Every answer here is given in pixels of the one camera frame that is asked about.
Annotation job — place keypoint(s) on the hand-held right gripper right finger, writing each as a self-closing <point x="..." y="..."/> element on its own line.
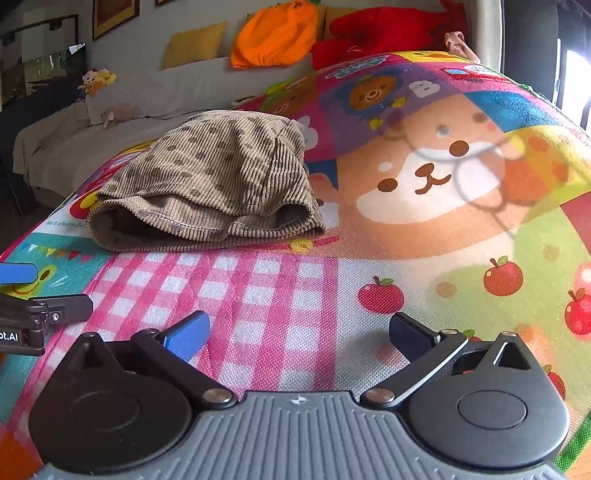
<point x="410" y="336"/>

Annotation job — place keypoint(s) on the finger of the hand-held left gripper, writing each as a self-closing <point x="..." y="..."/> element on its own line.
<point x="64" y="307"/>
<point x="16" y="273"/>

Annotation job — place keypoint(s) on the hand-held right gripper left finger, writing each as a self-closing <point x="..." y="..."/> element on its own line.
<point x="185" y="336"/>

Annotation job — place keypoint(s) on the colourful cartoon play mat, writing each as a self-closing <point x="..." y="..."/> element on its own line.
<point x="392" y="254"/>

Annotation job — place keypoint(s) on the small beige plush toy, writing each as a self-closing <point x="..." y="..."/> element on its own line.
<point x="121" y="115"/>

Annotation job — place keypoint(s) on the small yellow plush toy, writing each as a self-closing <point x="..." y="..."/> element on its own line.
<point x="96" y="81"/>

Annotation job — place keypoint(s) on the dark glass tank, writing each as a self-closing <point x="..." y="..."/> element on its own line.
<point x="37" y="64"/>

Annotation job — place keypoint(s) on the sofa with white cover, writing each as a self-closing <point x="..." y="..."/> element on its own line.
<point x="152" y="101"/>

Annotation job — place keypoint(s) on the red framed picture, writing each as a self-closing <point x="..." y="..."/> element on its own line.
<point x="164" y="2"/>
<point x="115" y="16"/>

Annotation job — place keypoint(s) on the yellow cushion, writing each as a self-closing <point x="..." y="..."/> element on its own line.
<point x="333" y="21"/>
<point x="196" y="44"/>

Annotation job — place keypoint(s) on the pink cloth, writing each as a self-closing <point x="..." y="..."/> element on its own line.
<point x="459" y="46"/>

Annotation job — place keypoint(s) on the red plush toy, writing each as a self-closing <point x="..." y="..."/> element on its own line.
<point x="383" y="34"/>

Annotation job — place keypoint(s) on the orange pumpkin plush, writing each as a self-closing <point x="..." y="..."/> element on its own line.
<point x="272" y="34"/>

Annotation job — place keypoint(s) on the white rounded panel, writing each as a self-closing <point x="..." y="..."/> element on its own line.
<point x="490" y="32"/>

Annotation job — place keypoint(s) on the black window frame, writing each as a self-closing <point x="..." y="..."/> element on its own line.
<point x="572" y="69"/>

